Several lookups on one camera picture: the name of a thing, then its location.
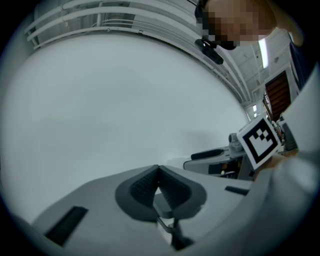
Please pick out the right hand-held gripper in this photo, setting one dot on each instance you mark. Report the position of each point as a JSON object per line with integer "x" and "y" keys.
{"x": 260, "y": 142}

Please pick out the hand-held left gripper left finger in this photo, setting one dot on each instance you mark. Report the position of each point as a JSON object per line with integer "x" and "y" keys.
{"x": 105, "y": 200}

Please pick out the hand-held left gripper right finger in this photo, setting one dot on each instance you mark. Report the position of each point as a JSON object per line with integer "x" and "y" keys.
{"x": 220, "y": 207}

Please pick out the person's right forearm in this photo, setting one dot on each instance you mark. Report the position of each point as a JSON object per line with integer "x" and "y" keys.
{"x": 277, "y": 158}

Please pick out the brown wooden staircase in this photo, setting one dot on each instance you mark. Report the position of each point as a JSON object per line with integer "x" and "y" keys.
{"x": 277, "y": 97}

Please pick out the ceiling light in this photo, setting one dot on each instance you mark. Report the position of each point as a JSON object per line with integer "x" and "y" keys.
{"x": 263, "y": 53}

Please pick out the person's dark shirt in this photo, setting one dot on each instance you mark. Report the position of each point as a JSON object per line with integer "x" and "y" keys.
{"x": 303, "y": 60}

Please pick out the person's head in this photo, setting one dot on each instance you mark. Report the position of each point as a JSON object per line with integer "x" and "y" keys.
{"x": 240, "y": 20}

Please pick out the white ceiling pipes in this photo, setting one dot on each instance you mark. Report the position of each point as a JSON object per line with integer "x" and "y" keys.
{"x": 125, "y": 11}

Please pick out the black head camera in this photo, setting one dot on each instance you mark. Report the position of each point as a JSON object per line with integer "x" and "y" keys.
{"x": 210, "y": 51}

